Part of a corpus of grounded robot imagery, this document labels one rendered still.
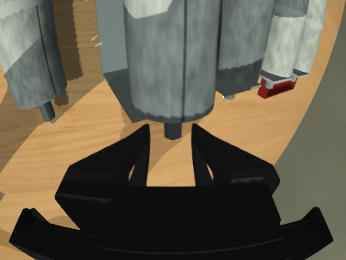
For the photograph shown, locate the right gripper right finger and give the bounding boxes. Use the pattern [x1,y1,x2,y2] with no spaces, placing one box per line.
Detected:
[191,123,280,195]

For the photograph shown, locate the red rectangular tray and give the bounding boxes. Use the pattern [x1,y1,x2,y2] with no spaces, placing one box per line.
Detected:
[257,78,297,99]

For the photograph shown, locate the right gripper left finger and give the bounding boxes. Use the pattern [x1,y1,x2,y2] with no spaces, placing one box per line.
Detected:
[62,124,150,186]

